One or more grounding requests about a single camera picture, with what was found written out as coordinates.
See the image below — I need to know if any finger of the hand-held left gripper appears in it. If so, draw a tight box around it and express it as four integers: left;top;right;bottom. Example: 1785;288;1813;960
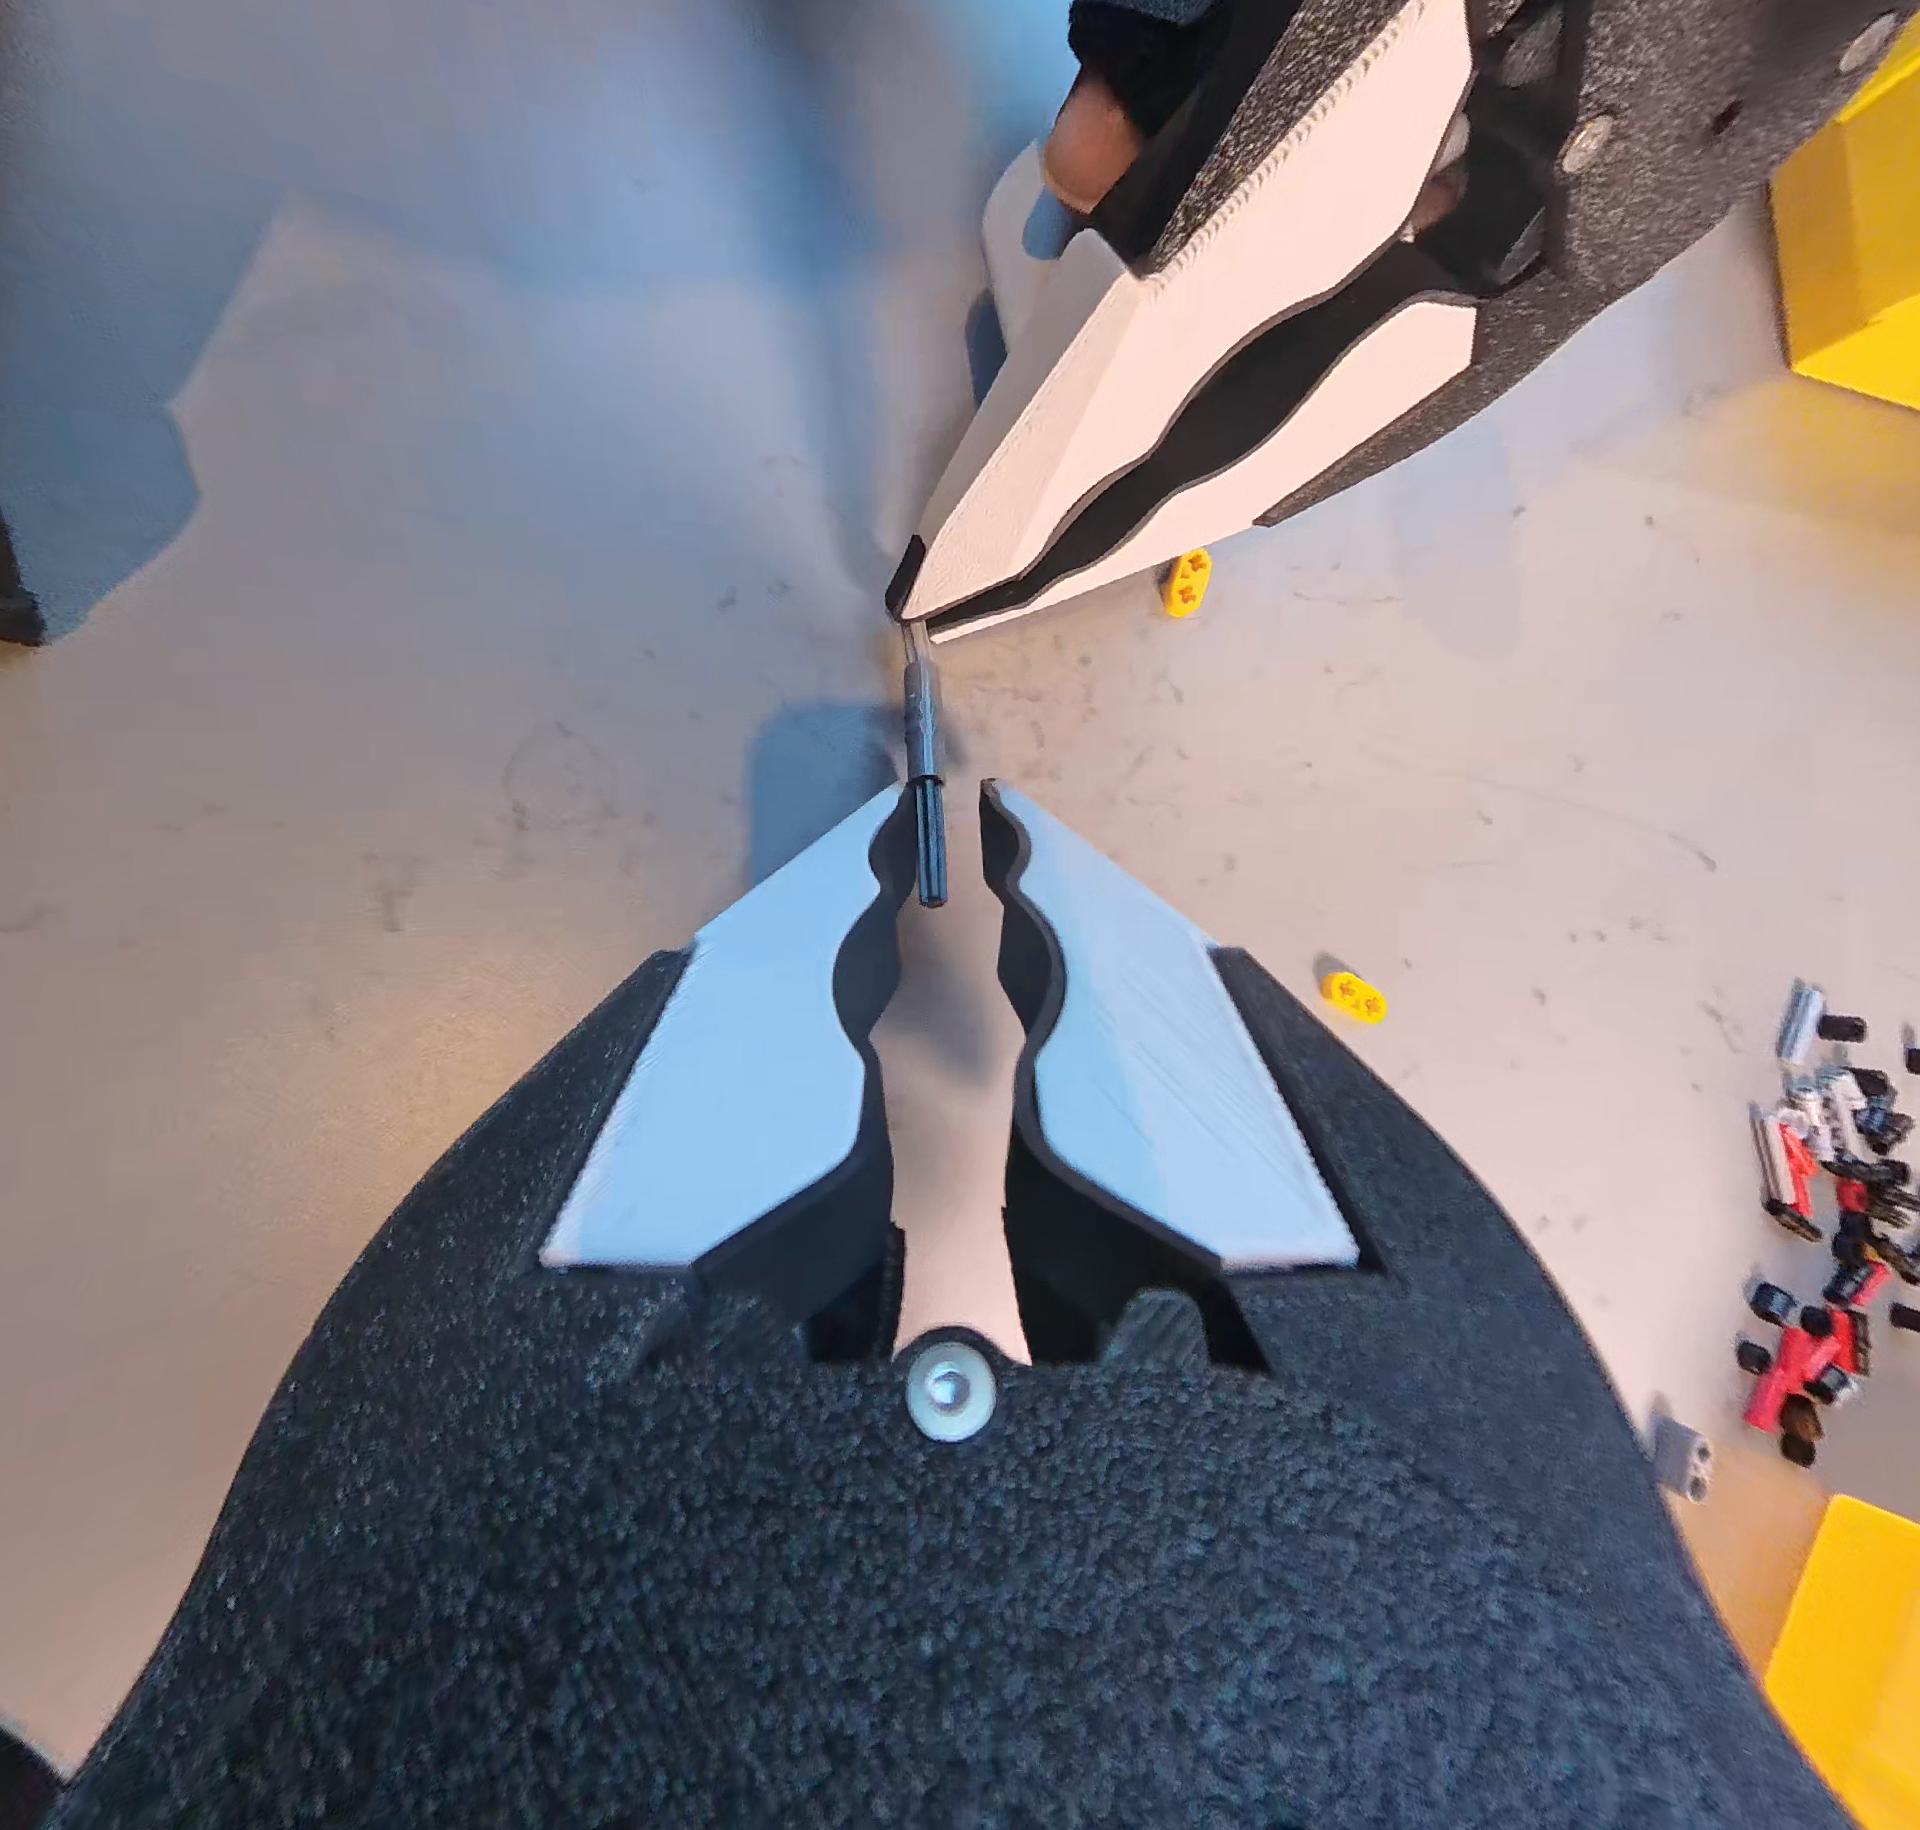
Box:
931;293;1489;648
885;0;1484;624

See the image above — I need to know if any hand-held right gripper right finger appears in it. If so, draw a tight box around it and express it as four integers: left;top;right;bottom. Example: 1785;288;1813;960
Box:
977;778;1363;1275

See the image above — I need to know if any person's left hand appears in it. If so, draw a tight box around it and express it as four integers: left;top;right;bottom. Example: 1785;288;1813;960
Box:
1039;0;1278;212

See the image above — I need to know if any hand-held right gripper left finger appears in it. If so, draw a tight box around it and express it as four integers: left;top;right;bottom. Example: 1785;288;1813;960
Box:
538;781;918;1275

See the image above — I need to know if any pile of black red pins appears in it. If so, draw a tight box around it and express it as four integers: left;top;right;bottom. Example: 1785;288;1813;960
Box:
1739;1011;1920;1473

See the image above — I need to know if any yellow plastic parts bin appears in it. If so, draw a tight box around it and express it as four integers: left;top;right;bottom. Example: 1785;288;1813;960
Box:
1769;21;1920;414
1761;1491;1920;1830

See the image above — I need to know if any grey desk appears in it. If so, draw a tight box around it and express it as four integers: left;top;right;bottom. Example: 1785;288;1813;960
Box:
0;0;1920;1830

